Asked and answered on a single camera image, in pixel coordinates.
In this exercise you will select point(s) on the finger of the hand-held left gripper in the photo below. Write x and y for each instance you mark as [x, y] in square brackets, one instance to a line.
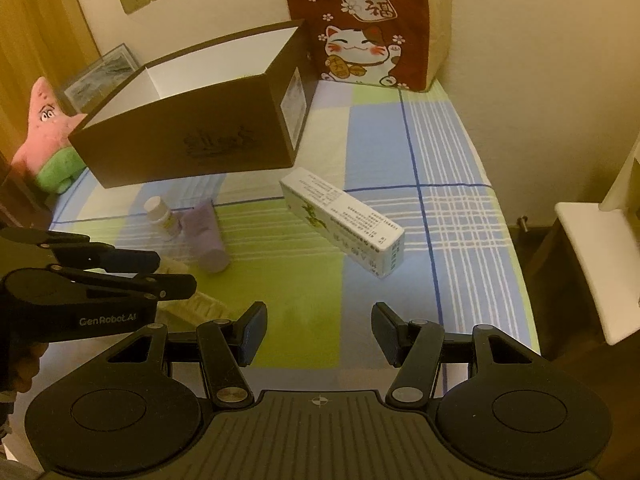
[100, 255]
[125, 282]

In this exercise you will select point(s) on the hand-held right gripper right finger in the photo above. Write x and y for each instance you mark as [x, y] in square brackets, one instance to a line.
[387, 336]

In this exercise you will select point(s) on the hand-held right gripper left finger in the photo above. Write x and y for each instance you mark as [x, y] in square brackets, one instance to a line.
[252, 334]

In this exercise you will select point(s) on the small cream plastic case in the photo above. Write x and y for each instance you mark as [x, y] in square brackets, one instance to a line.
[200, 307]

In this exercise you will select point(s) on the brown cardboard box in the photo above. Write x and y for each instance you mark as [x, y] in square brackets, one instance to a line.
[190, 130]

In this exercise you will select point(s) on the person's left hand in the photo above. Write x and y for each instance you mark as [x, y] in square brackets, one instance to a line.
[22, 367]

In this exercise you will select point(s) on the small white pill bottle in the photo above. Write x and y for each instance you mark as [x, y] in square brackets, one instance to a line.
[162, 216]

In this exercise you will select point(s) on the purple tube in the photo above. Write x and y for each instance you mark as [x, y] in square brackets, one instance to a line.
[207, 240]

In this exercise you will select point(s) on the long white medicine box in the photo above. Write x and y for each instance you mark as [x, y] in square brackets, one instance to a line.
[345, 225]

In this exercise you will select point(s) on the pink starfish plush toy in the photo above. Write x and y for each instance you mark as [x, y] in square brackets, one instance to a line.
[45, 126]

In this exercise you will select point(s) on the checkered blue green tablecloth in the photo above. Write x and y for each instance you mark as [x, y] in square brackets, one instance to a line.
[380, 160]

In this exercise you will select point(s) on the white chair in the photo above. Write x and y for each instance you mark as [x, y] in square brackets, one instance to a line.
[595, 260]

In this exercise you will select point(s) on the yellow curtain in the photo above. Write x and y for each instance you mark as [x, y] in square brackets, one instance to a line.
[40, 35]

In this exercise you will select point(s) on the red lucky cat cushion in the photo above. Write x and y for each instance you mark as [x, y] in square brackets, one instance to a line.
[300, 15]

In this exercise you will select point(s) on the glass picture frame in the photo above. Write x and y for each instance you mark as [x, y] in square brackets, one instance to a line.
[100, 77]

